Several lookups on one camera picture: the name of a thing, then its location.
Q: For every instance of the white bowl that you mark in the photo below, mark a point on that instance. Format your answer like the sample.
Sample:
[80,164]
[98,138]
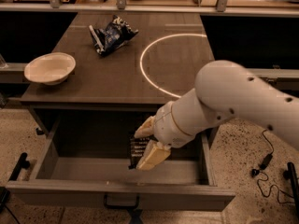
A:
[50,69]

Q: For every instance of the black right base leg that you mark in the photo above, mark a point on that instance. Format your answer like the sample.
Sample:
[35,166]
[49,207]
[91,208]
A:
[290,174]

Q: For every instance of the metal shelf rail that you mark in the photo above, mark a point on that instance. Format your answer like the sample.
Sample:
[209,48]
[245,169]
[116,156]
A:
[140,6]

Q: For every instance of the open grey top drawer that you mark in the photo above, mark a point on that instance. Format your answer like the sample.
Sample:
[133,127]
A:
[87,154]

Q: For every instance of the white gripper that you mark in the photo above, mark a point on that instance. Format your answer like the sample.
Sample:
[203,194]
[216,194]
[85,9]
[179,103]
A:
[166,126]

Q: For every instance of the black base leg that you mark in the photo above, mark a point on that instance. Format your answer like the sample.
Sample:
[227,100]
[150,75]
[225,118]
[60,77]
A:
[22,163]
[290,174]

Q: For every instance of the blue crumpled chip bag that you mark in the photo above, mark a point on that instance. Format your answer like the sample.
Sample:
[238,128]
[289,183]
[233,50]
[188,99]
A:
[117,33]

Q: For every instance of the black left base leg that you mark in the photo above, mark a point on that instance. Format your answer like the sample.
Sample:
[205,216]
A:
[22,163]

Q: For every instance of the black rxbar chocolate bar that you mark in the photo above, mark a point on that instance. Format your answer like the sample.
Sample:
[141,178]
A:
[137,149]

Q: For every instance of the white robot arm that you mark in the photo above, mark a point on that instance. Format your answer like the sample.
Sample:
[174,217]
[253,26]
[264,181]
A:
[222,91]

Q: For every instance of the black drawer handle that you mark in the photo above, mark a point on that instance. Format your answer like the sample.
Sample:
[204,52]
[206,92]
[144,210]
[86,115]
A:
[120,202]

